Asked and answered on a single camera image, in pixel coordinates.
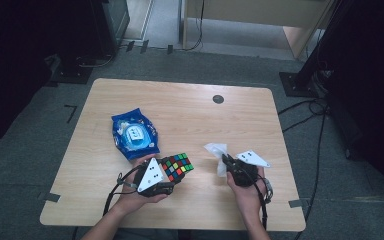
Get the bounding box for blue wet wipes pack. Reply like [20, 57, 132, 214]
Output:
[111, 107, 161, 162]

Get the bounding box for light wooden cabinet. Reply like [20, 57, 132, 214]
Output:
[181, 0, 335, 60]

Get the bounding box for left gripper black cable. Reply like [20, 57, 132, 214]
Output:
[101, 164, 145, 218]

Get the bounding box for grey tape piece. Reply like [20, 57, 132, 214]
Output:
[37, 191, 62, 204]
[287, 198, 310, 209]

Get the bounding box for person's left hand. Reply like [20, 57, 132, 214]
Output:
[115, 153, 170, 215]

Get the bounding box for black angled floor tape mark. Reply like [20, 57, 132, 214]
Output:
[63, 104, 79, 124]

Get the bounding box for black flat stand base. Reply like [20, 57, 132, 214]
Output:
[48, 54, 95, 85]

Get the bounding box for black short floor cable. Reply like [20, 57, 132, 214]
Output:
[281, 112, 316, 134]

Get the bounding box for multicoloured puzzle cube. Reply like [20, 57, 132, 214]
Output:
[160, 152, 195, 184]

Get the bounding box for black hanging cable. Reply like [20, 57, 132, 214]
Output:
[179, 0, 205, 53]

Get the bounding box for white wet wipe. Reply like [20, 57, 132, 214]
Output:
[203, 142, 230, 178]

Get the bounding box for black curved floor cable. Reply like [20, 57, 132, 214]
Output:
[75, 53, 116, 69]

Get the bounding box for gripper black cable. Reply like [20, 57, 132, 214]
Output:
[246, 169, 270, 232]
[101, 164, 145, 218]

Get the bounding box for person's dark trousers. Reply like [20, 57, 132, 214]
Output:
[113, 228, 248, 240]

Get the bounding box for black stand with base plate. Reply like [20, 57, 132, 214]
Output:
[278, 0, 349, 99]

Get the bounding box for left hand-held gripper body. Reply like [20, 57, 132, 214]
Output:
[135, 157, 177, 198]

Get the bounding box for person's right hand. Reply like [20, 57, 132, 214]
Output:
[225, 165, 268, 222]

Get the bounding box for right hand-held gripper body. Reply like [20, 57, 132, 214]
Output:
[228, 149, 272, 188]

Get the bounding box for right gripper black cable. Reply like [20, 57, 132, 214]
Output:
[246, 169, 270, 232]

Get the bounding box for dark glass-front cabinet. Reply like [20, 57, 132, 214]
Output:
[89, 0, 131, 58]

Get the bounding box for black curtain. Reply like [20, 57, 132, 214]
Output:
[0, 0, 96, 153]
[313, 0, 384, 216]

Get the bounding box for bundle of cables on stand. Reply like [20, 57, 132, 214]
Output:
[308, 64, 335, 98]

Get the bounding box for black long floor cable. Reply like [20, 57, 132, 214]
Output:
[293, 109, 329, 240]

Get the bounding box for black looped floor cable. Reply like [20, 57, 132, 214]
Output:
[277, 97, 330, 117]

